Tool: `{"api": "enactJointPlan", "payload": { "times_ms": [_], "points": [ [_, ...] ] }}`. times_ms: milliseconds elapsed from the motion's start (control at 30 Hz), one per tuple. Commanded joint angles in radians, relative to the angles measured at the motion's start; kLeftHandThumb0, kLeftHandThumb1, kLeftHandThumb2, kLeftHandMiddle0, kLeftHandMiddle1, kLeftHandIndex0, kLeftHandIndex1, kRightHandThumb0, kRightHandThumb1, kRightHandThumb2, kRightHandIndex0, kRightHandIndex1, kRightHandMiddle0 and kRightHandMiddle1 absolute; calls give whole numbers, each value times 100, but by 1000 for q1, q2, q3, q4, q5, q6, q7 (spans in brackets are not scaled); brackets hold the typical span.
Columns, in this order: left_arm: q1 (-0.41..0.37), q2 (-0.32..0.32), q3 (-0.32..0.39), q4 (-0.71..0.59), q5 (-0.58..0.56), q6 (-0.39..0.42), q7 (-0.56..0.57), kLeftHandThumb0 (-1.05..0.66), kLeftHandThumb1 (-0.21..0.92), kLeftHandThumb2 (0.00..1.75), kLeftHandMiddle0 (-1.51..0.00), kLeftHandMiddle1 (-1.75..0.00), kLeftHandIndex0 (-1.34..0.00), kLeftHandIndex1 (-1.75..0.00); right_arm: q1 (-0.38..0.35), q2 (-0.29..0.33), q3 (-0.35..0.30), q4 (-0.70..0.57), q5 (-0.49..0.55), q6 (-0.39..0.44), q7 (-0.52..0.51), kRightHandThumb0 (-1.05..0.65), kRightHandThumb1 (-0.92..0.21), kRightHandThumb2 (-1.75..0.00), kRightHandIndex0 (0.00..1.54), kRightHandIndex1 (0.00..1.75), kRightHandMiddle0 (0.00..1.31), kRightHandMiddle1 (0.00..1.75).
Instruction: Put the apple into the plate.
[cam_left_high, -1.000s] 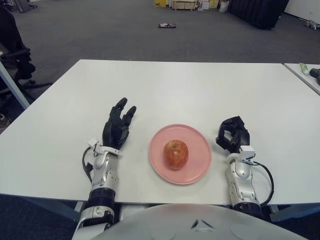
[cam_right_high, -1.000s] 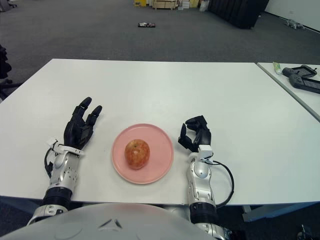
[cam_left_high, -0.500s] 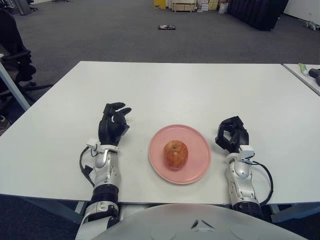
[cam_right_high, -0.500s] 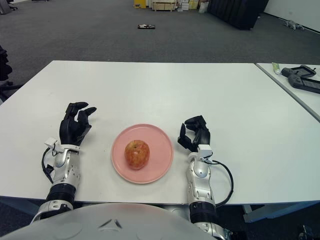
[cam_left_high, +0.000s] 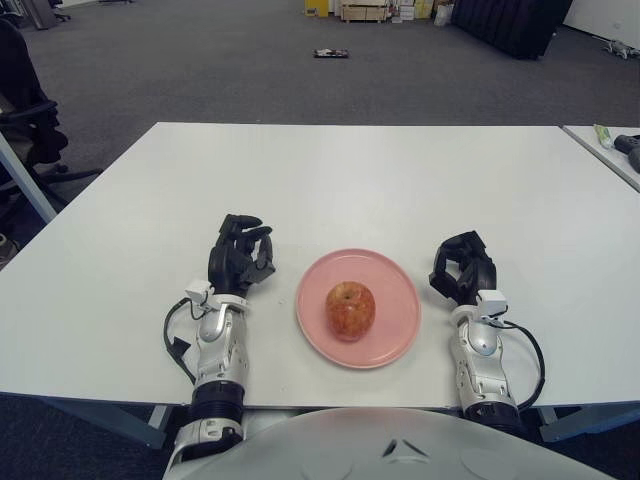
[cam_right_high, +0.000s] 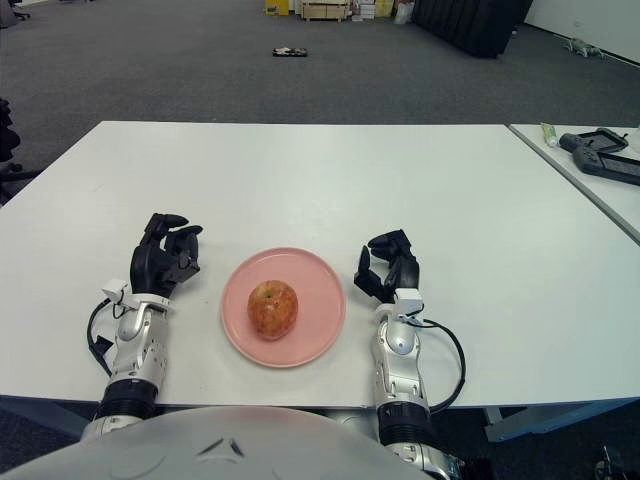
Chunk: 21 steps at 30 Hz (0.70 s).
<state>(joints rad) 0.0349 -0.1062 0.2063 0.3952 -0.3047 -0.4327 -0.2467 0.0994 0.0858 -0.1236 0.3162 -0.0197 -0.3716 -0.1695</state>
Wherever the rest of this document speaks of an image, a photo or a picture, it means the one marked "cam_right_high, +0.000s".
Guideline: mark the black office chair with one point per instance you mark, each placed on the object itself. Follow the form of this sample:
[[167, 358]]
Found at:
[[9, 140]]

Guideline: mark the white plastic bag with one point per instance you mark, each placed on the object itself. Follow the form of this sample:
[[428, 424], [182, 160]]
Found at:
[[404, 14]]

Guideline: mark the black controller with screen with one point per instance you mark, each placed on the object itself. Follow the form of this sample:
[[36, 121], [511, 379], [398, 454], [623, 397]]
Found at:
[[592, 162]]

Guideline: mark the grey robot torso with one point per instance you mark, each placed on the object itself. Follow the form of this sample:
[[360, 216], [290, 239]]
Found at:
[[175, 445]]

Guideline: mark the white side table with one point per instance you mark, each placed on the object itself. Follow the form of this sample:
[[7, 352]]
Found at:
[[585, 200]]

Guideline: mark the red yellow apple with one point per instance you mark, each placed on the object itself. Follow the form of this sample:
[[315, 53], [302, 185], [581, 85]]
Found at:
[[273, 310]]

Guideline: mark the black handheld controller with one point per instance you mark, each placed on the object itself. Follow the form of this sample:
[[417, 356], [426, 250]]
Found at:
[[572, 141]]

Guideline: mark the small white quadruped robot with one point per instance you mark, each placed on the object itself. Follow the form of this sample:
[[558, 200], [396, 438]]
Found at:
[[582, 48]]

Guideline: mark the yellow box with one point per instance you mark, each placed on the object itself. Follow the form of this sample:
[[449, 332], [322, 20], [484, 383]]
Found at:
[[276, 6]]

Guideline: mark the green white tube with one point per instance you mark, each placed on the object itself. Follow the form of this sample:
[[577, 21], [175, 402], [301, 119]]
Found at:
[[550, 135]]

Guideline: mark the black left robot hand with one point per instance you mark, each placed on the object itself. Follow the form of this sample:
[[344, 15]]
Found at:
[[155, 265]]

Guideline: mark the blue-grey table frame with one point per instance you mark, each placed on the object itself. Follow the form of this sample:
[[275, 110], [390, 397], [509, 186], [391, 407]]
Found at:
[[550, 420]]

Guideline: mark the black tray on floor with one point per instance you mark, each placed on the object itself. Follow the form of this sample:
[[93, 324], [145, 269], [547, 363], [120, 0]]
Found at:
[[290, 52]]

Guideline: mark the wooden crate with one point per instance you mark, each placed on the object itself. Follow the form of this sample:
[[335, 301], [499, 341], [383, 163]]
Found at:
[[325, 10]]

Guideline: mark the pink round plate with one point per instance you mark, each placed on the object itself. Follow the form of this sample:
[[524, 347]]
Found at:
[[320, 320]]

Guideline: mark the stack of white boxes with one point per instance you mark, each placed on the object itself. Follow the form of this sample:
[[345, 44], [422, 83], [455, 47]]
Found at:
[[374, 9]]

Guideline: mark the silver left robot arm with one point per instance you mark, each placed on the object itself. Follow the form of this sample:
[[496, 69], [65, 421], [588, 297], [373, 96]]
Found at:
[[135, 330]]

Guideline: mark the black draped partition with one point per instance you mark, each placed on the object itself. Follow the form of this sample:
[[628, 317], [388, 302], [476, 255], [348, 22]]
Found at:
[[472, 25]]

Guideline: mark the grey swivel chair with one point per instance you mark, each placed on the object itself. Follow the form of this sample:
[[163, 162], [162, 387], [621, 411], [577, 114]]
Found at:
[[14, 9]]

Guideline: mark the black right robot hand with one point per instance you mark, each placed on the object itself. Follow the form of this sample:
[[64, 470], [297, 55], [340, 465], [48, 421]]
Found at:
[[405, 272]]

